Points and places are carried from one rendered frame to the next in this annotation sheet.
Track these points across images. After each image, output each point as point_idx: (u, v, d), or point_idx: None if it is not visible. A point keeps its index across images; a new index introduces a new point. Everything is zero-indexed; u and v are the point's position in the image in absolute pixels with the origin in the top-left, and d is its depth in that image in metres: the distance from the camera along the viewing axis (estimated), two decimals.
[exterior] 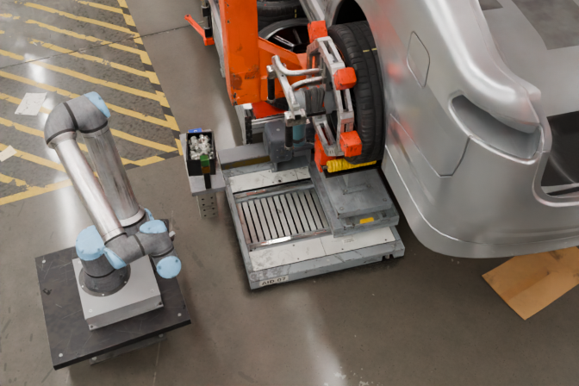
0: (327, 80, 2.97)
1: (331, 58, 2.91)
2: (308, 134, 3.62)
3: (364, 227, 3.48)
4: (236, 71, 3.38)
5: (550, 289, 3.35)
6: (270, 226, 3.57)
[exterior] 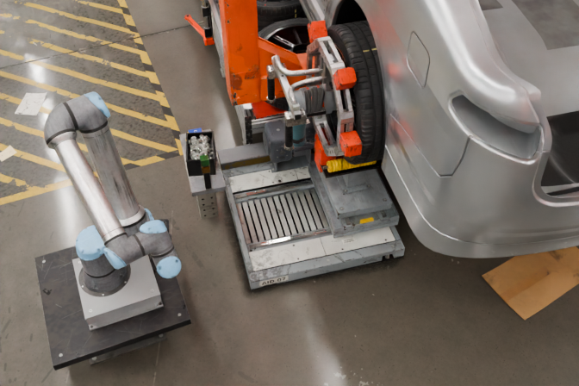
0: (327, 80, 2.97)
1: (331, 58, 2.91)
2: (308, 134, 3.62)
3: (364, 227, 3.48)
4: (236, 71, 3.38)
5: (550, 289, 3.35)
6: (270, 226, 3.57)
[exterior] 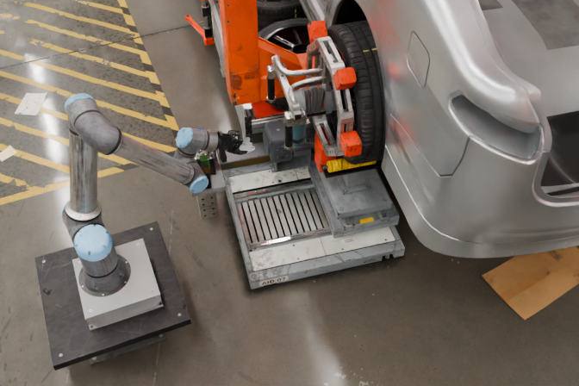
0: (327, 80, 2.97)
1: (331, 58, 2.91)
2: (308, 134, 3.62)
3: (364, 227, 3.48)
4: (236, 71, 3.38)
5: (550, 289, 3.35)
6: (270, 226, 3.57)
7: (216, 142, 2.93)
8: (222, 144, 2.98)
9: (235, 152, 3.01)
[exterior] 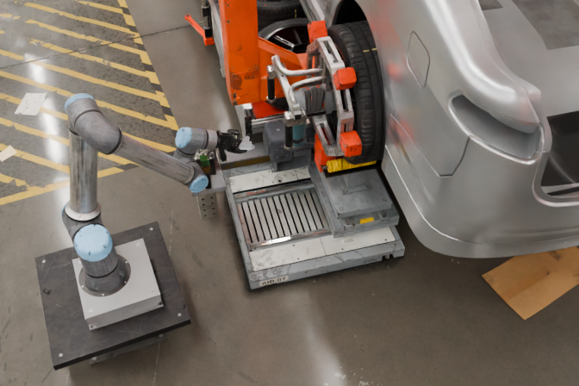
0: (327, 80, 2.97)
1: (331, 58, 2.91)
2: (308, 134, 3.62)
3: (364, 227, 3.48)
4: (236, 71, 3.38)
5: (550, 289, 3.35)
6: (270, 226, 3.57)
7: (215, 141, 2.93)
8: (221, 143, 2.98)
9: (234, 151, 3.01)
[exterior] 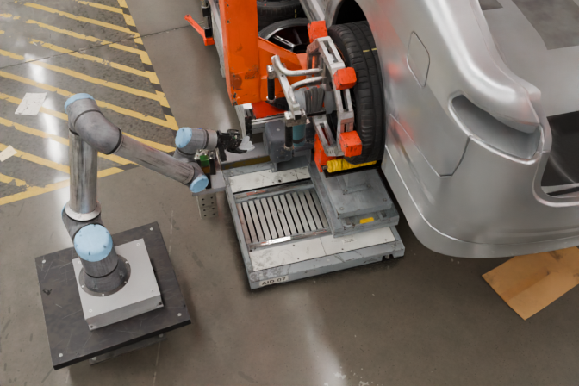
0: (327, 80, 2.97)
1: (331, 58, 2.91)
2: (308, 134, 3.62)
3: (364, 227, 3.48)
4: (236, 71, 3.38)
5: (550, 289, 3.35)
6: (270, 226, 3.57)
7: (215, 141, 2.93)
8: (221, 143, 2.98)
9: (234, 151, 3.01)
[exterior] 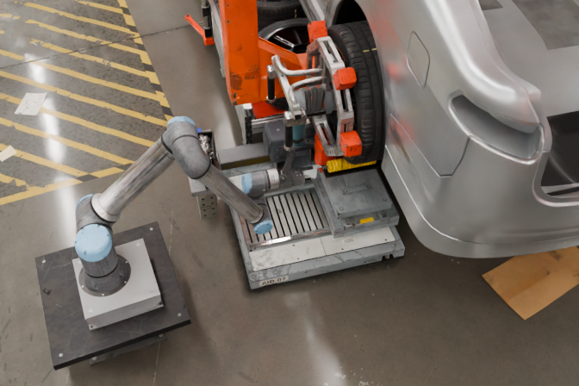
0: (327, 80, 2.97)
1: (331, 58, 2.91)
2: (308, 134, 3.62)
3: (364, 227, 3.48)
4: (236, 71, 3.38)
5: (550, 289, 3.35)
6: None
7: None
8: None
9: None
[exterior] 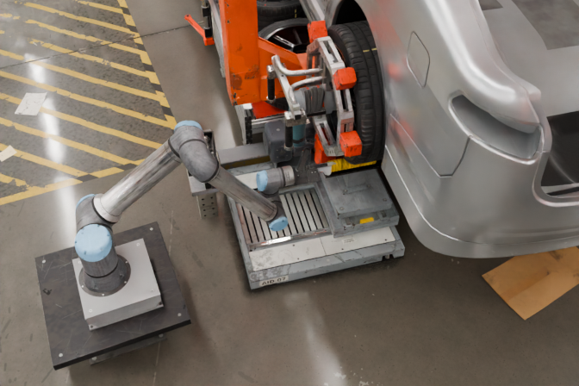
0: (327, 80, 2.97)
1: (331, 58, 2.91)
2: (308, 134, 3.62)
3: (364, 227, 3.48)
4: (236, 71, 3.38)
5: (550, 289, 3.35)
6: None
7: None
8: (299, 173, 3.09)
9: None
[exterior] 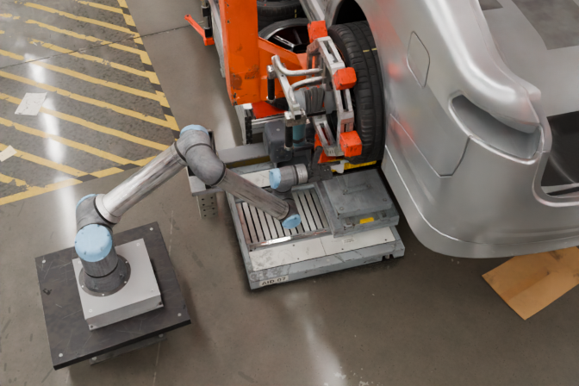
0: (327, 80, 2.97)
1: (331, 58, 2.91)
2: (308, 134, 3.62)
3: (364, 227, 3.48)
4: (236, 71, 3.38)
5: (550, 289, 3.35)
6: (270, 226, 3.57)
7: None
8: None
9: None
